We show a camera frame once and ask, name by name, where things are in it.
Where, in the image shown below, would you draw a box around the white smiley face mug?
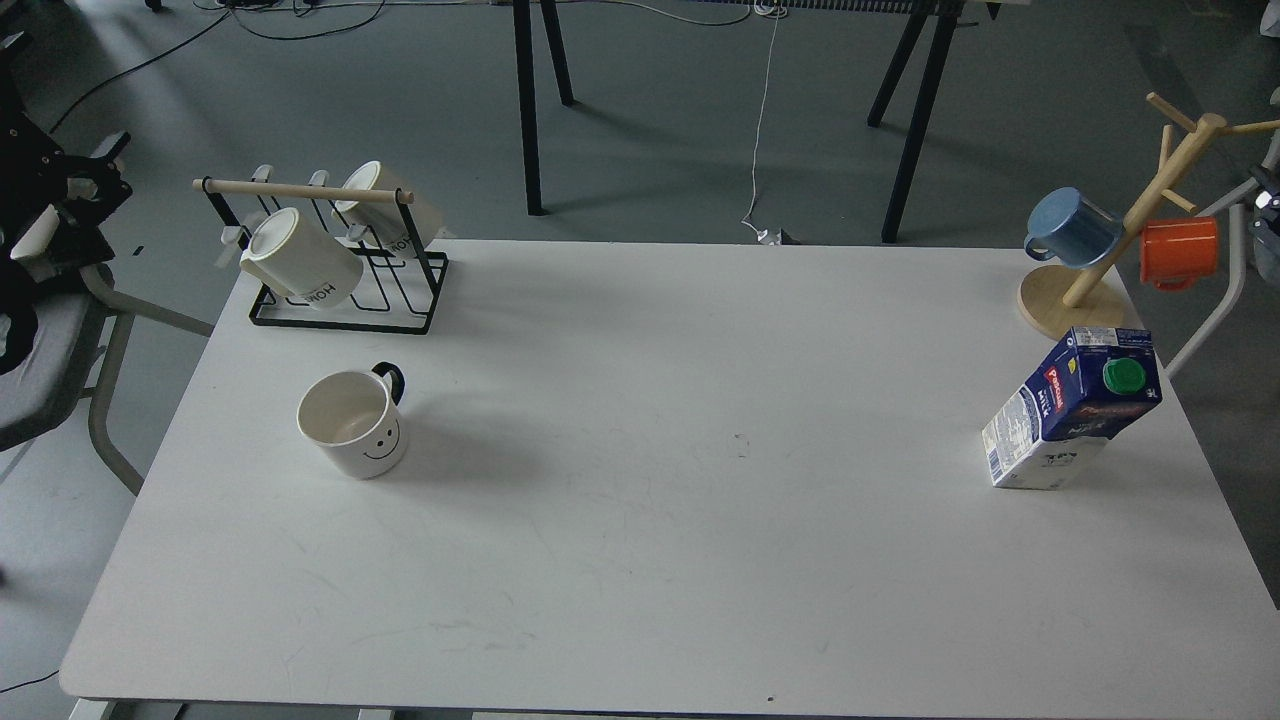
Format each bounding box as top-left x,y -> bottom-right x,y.
296,363 -> 410,479

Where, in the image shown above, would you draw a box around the blue white milk carton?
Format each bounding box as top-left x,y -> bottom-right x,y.
980,325 -> 1162,489

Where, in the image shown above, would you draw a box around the white cable on floor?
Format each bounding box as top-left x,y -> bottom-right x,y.
741,0 -> 791,243

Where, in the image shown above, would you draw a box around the white chair frame right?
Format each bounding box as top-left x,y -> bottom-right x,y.
1166,131 -> 1279,378

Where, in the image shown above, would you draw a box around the black cable on floor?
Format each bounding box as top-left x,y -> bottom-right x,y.
47,0 -> 388,135

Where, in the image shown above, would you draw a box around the grey office chair left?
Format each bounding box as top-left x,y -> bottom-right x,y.
3,205 -> 214,495

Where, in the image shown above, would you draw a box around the black table legs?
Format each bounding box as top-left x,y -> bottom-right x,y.
511,1 -> 576,217
867,1 -> 964,243

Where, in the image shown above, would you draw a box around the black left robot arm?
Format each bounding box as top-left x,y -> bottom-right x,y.
1,32 -> 133,373

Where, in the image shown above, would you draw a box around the wooden mug tree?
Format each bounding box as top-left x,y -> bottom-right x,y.
1018,92 -> 1277,340

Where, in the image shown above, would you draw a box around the cream mug front on rack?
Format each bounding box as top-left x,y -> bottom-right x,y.
239,208 -> 364,310

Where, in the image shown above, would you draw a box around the cream mug on rack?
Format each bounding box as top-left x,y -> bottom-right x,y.
335,160 -> 445,260
239,208 -> 364,310

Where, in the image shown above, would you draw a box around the blue mug on tree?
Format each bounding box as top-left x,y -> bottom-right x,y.
1023,187 -> 1124,269

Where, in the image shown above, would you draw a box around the black wire mug rack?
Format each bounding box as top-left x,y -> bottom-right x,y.
192,167 -> 449,336

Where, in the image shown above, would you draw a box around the black table legs left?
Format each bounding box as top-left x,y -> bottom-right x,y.
511,1 -> 576,217

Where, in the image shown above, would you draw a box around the orange mug on tree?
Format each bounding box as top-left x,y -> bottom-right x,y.
1140,217 -> 1219,292

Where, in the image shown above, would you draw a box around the cream mug rear on rack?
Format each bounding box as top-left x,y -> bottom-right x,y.
335,160 -> 445,260

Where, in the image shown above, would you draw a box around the black table legs right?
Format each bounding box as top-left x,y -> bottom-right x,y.
867,1 -> 964,243

